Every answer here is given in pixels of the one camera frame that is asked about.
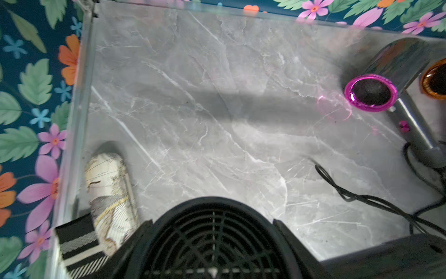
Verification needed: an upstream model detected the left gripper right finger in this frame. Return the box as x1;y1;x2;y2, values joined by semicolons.
273;219;333;279

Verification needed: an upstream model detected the black white striped sock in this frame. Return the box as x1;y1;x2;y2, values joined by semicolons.
55;214;109;279

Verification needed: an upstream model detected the pink hair dryer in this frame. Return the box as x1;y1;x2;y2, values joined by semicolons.
420;58;446;101

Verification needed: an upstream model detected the dark grey hair dryer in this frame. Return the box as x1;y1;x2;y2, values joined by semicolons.
344;38;446;170
124;197;446;279

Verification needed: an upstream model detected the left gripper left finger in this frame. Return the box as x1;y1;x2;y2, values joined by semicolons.
81;220;153;279

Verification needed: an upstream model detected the rolled beige cloth bundle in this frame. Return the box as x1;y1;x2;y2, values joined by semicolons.
85;153;140;256

